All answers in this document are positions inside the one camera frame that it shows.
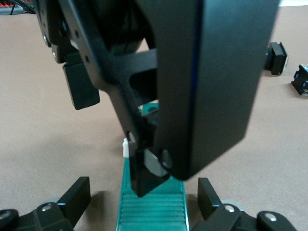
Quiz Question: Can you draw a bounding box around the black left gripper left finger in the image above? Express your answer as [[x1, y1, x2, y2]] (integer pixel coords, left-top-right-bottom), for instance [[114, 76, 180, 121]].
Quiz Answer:
[[0, 177, 91, 231]]

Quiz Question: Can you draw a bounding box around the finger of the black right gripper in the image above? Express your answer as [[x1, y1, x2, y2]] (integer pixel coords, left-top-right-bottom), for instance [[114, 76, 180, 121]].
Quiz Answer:
[[60, 0, 280, 198], [36, 0, 101, 111]]

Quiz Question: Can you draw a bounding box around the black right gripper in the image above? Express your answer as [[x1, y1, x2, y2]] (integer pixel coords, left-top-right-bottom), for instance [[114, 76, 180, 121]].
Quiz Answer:
[[96, 0, 157, 56]]

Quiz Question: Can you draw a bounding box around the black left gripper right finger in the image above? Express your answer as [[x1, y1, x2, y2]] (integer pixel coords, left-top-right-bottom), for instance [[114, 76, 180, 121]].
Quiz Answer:
[[190, 177, 298, 231]]

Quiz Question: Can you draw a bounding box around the green load switch white lever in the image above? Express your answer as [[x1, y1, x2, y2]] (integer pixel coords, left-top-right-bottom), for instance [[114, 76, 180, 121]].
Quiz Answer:
[[115, 100, 191, 231]]

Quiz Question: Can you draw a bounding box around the green push button blue block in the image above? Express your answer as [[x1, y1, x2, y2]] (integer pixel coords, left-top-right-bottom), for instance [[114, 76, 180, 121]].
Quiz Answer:
[[290, 64, 308, 97]]

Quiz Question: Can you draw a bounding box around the black selector switch red block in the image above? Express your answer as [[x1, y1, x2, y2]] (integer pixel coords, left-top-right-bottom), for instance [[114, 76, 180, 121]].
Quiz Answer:
[[264, 42, 289, 77]]

